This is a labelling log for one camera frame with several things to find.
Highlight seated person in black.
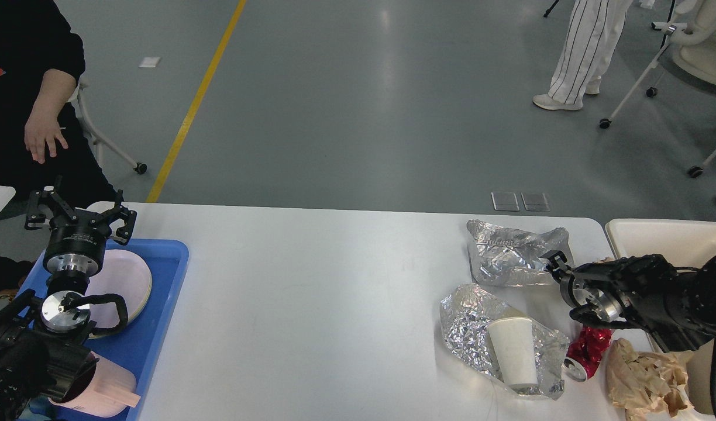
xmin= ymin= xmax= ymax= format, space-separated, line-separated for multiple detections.
xmin=0 ymin=1 xmax=116 ymax=208

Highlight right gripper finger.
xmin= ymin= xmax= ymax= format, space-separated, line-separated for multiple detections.
xmin=539 ymin=250 xmax=572 ymax=281
xmin=570 ymin=307 xmax=645 ymax=330

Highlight pink plate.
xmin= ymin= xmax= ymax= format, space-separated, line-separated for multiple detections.
xmin=85 ymin=250 xmax=153 ymax=325

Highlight grey floor plate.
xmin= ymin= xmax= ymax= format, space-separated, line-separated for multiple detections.
xmin=491 ymin=191 xmax=521 ymax=212
xmin=521 ymin=192 xmax=550 ymax=212

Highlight large crumpled brown paper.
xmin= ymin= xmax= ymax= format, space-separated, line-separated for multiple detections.
xmin=605 ymin=338 xmax=694 ymax=420

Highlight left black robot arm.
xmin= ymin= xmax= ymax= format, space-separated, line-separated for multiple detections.
xmin=0 ymin=178 xmax=137 ymax=420

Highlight seated person's hand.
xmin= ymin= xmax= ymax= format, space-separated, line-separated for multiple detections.
xmin=24 ymin=108 xmax=68 ymax=164

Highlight walking person white trousers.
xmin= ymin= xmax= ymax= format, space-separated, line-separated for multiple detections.
xmin=532 ymin=1 xmax=633 ymax=111

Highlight cream office chair right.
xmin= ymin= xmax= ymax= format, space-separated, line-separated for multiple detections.
xmin=598 ymin=1 xmax=716 ymax=129

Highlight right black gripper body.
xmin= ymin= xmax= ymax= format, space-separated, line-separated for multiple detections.
xmin=560 ymin=266 xmax=625 ymax=322

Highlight pink mug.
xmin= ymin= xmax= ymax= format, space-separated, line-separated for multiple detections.
xmin=48 ymin=352 xmax=141 ymax=417

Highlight crushed red can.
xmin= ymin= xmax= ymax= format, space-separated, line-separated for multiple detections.
xmin=563 ymin=326 xmax=612 ymax=382

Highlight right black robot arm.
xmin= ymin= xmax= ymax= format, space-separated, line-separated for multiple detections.
xmin=542 ymin=250 xmax=716 ymax=418

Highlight white paper cup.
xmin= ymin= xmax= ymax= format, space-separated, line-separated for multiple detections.
xmin=487 ymin=317 xmax=538 ymax=389

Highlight blue plastic tray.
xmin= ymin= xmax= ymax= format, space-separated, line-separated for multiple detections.
xmin=19 ymin=238 xmax=189 ymax=420

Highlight white chair left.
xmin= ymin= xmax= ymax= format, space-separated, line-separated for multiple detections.
xmin=69 ymin=79 xmax=149 ymax=175

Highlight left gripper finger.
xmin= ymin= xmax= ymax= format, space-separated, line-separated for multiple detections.
xmin=24 ymin=175 xmax=72 ymax=231
xmin=89 ymin=189 xmax=137 ymax=246

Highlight foil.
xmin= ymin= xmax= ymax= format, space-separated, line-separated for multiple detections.
xmin=440 ymin=283 xmax=571 ymax=401
xmin=467 ymin=219 xmax=572 ymax=287

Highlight cream plastic bin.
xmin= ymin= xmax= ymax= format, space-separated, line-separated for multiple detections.
xmin=605 ymin=219 xmax=716 ymax=420

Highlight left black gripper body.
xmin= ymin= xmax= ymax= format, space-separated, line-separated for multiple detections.
xmin=43 ymin=224 xmax=108 ymax=277

